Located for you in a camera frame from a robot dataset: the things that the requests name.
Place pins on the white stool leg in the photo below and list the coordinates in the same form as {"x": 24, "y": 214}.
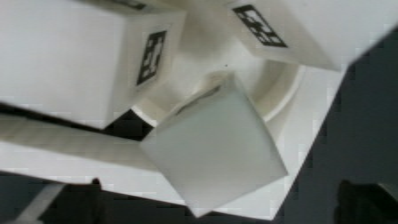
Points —
{"x": 211, "y": 147}
{"x": 86, "y": 55}
{"x": 316, "y": 32}

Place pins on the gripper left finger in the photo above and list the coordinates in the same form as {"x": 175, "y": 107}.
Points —
{"x": 69, "y": 204}

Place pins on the white round stool seat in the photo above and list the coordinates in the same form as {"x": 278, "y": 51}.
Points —
{"x": 213, "y": 54}

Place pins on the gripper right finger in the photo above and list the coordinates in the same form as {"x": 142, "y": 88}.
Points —
{"x": 367, "y": 203}

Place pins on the white front barrier wall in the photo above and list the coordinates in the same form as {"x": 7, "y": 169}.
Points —
{"x": 69, "y": 155}

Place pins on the white right barrier wall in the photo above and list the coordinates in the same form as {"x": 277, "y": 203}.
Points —
{"x": 294, "y": 125}

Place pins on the white barrier wall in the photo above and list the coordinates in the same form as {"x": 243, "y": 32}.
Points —
{"x": 294, "y": 125}
{"x": 69, "y": 155}

